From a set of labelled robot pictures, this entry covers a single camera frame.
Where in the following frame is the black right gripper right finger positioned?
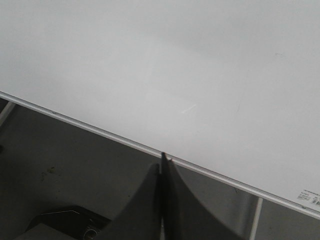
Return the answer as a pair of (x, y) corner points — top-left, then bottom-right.
(161, 152), (242, 240)

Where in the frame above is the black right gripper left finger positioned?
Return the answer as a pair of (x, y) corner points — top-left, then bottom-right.
(96, 163), (162, 240)

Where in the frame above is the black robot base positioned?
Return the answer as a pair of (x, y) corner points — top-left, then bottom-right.
(26, 205), (112, 240)

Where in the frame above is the white whiteboard stand leg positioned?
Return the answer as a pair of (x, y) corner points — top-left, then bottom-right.
(249, 197), (263, 240)

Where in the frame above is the white whiteboard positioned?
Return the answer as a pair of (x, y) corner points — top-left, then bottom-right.
(0, 0), (320, 218)

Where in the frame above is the white label sticker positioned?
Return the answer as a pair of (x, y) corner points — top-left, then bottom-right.
(297, 190), (320, 209)

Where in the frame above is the white stand leg left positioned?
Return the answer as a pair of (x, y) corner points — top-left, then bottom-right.
(0, 101), (16, 126)

